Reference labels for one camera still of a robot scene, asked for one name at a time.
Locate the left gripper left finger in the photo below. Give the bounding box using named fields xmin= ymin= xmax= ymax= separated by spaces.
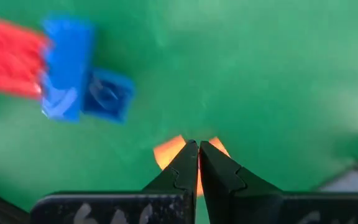
xmin=30 ymin=139 xmax=200 ymax=224

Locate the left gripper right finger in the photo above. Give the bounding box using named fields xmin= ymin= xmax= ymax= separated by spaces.
xmin=199 ymin=141 xmax=358 ymax=224

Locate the orange toy brick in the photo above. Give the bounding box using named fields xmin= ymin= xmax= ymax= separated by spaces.
xmin=153 ymin=134 xmax=231 ymax=197

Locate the small blue toy brick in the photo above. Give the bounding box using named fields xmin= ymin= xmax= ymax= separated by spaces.
xmin=81 ymin=68 xmax=135 ymax=124

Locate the long blue toy brick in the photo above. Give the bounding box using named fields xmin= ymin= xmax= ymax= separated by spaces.
xmin=40 ymin=17 xmax=94 ymax=123

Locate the small red toy brick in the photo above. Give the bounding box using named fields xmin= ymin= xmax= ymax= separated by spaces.
xmin=0 ymin=17 xmax=51 ymax=101

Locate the green table mat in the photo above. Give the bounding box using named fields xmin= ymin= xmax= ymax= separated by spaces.
xmin=0 ymin=0 xmax=358 ymax=224

